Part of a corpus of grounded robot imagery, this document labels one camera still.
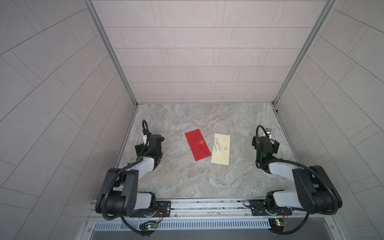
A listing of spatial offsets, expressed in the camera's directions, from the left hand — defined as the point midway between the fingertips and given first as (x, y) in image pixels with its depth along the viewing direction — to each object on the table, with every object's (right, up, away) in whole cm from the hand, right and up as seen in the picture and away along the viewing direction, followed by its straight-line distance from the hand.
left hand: (149, 138), depth 90 cm
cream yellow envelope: (+45, -11, +1) cm, 47 cm away
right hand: (+70, +1, +1) cm, 70 cm away
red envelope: (+30, -6, +4) cm, 31 cm away
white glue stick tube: (+42, -7, +1) cm, 42 cm away
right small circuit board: (+67, -36, -22) cm, 79 cm away
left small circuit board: (+10, -34, -26) cm, 44 cm away
